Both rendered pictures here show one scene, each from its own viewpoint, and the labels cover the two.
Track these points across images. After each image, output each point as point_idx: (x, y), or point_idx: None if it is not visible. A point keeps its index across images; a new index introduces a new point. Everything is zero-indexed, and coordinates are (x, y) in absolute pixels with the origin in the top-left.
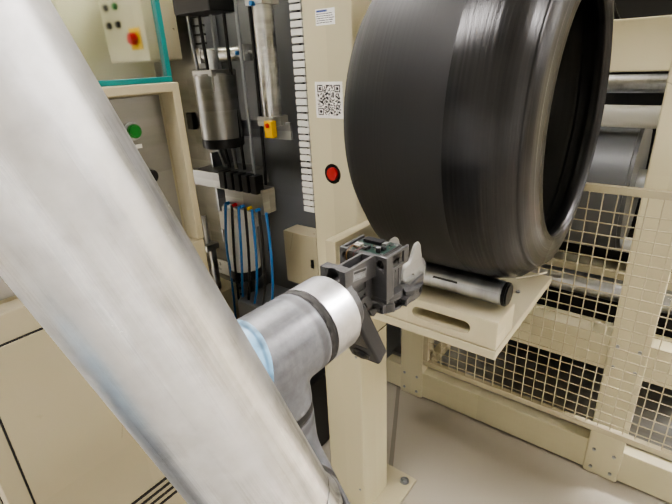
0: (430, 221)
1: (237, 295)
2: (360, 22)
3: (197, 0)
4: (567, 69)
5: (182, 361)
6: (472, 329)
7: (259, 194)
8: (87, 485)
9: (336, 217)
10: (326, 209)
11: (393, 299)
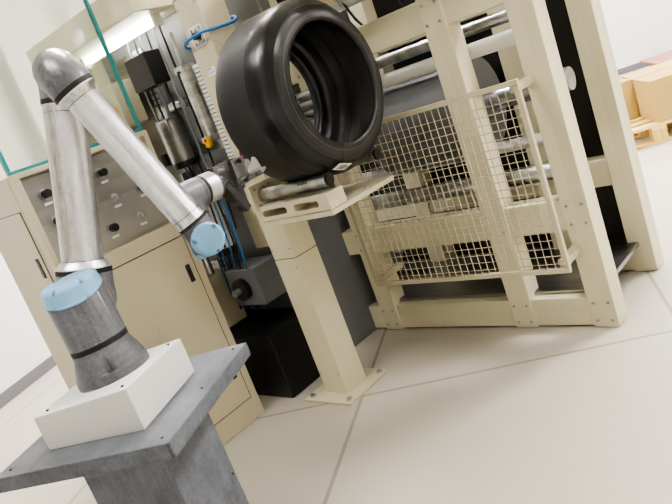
0: (268, 150)
1: (225, 271)
2: None
3: (147, 81)
4: (356, 53)
5: (147, 164)
6: (319, 203)
7: None
8: None
9: (254, 178)
10: None
11: (241, 178)
